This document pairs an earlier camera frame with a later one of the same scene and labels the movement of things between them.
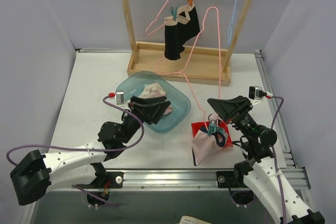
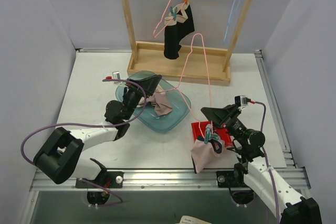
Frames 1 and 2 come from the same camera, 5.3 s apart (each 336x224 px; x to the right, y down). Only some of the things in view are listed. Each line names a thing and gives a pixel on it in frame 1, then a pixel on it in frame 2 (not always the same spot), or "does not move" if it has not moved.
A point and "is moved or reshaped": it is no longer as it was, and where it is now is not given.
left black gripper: x=135 y=110 → x=140 y=88
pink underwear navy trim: x=208 y=140 is moved or reshaped
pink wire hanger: x=189 y=55 → x=192 y=50
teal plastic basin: x=131 y=85 does not move
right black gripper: x=239 y=111 → x=228 y=116
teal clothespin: x=213 y=129 is moved or reshaped
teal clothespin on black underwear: x=174 y=12 does not move
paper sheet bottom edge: x=190 y=220 does not move
